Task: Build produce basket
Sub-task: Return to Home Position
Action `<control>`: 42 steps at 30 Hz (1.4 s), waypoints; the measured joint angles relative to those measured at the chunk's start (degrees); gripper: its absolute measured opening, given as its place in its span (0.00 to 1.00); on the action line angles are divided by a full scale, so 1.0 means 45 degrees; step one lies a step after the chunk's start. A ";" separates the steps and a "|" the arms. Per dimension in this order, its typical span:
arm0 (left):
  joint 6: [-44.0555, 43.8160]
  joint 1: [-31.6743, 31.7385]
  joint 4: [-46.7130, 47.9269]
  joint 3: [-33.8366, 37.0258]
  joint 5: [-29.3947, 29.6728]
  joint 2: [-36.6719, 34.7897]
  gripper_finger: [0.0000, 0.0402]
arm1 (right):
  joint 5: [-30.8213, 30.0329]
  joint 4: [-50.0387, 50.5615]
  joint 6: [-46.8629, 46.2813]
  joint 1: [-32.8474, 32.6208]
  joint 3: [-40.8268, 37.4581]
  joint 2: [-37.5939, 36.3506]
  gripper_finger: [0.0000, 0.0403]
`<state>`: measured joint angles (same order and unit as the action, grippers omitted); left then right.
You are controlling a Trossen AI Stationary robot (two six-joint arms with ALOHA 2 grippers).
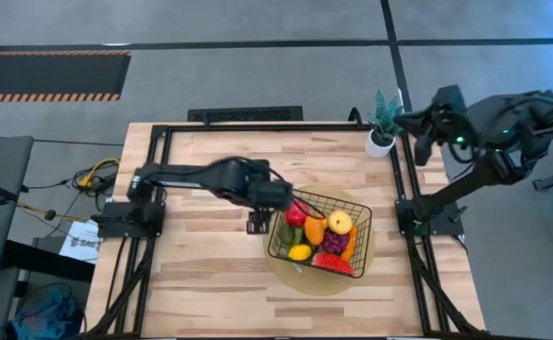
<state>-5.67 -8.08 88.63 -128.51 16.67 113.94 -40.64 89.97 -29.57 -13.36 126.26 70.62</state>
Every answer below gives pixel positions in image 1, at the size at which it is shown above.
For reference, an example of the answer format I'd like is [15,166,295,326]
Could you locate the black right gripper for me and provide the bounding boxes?
[393,107,475,167]

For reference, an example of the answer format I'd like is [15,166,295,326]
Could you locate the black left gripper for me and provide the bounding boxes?
[247,180,297,236]

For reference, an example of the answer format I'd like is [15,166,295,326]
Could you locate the dark green avocado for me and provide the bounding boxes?
[278,224,296,246]

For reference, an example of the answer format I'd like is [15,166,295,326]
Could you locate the red apple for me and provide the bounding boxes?
[284,200,311,228]

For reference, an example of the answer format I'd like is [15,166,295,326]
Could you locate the bright yellow lemon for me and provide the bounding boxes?
[287,244,313,263]

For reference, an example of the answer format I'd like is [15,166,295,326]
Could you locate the orange mango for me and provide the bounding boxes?
[303,215,327,247]

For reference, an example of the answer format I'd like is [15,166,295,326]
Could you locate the purple grape bunch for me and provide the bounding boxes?
[321,229,351,256]

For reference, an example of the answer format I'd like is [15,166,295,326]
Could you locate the pale yellow pear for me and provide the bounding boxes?
[327,210,354,236]

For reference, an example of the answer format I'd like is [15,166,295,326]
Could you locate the red watermelon slice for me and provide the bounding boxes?
[310,252,355,278]

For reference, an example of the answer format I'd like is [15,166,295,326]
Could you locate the orange carrot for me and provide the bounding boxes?
[339,225,358,264]

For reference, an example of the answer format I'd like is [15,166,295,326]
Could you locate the black wire basket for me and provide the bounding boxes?
[266,186,374,280]

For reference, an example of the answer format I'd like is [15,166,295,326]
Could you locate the green plant in white pot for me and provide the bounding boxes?
[364,89,422,160]

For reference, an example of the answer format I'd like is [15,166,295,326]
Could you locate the black floor grate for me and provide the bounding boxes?
[186,105,304,123]

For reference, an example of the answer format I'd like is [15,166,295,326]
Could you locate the white printed paper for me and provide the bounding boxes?
[60,220,101,264]

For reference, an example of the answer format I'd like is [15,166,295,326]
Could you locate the blue cloth bag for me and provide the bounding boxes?
[10,282,86,340]

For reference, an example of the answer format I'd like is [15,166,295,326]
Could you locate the black hazard-striped floor mat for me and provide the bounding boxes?
[0,50,132,103]

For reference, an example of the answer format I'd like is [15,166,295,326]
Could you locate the black cable loop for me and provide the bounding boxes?
[346,107,365,129]

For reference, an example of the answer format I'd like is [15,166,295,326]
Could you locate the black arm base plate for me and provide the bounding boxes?
[395,197,466,237]
[96,201,166,240]

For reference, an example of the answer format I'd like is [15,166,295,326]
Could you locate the black aluminium table frame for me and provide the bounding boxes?
[82,121,488,340]

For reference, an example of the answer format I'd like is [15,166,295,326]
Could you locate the yellow and black cable bundle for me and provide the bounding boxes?
[71,158,122,195]

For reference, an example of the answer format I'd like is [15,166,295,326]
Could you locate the yellow floor cable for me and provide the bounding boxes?
[18,201,91,224]

